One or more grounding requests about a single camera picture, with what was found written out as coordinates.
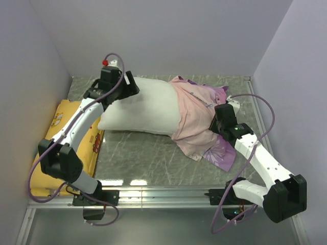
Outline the white pillow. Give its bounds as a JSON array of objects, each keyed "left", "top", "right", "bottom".
[{"left": 98, "top": 77, "right": 181, "bottom": 136}]

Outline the purple princess print pillowcase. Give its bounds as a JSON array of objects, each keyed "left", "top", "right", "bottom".
[{"left": 169, "top": 76, "right": 236, "bottom": 172}]

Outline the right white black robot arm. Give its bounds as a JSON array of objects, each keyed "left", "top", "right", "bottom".
[{"left": 209, "top": 103, "right": 307, "bottom": 223}]

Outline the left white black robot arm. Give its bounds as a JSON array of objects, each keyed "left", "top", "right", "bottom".
[{"left": 38, "top": 65, "right": 139, "bottom": 205}]

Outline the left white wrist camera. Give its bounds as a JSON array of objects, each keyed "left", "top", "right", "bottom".
[{"left": 102, "top": 59, "right": 120, "bottom": 69}]

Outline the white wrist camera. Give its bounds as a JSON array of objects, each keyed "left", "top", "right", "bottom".
[
  {"left": 102, "top": 59, "right": 120, "bottom": 69},
  {"left": 226, "top": 96, "right": 240, "bottom": 114}
]

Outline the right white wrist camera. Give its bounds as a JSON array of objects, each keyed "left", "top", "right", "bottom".
[{"left": 226, "top": 96, "right": 240, "bottom": 114}]

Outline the right side aluminium rail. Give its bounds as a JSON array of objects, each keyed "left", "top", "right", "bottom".
[{"left": 244, "top": 76, "right": 271, "bottom": 143}]

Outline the aluminium rail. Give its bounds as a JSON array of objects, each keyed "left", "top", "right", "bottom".
[
  {"left": 244, "top": 76, "right": 271, "bottom": 143},
  {"left": 28, "top": 185, "right": 298, "bottom": 210}
]

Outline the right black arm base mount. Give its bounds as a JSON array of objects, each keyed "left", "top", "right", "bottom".
[{"left": 204, "top": 188, "right": 252, "bottom": 221}]

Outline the front aluminium rail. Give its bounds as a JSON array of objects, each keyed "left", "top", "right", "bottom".
[{"left": 28, "top": 185, "right": 298, "bottom": 210}]

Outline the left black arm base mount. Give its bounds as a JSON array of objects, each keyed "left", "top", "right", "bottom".
[{"left": 72, "top": 190, "right": 120, "bottom": 227}]

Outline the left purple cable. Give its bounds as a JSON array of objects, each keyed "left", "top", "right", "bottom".
[{"left": 27, "top": 53, "right": 126, "bottom": 227}]

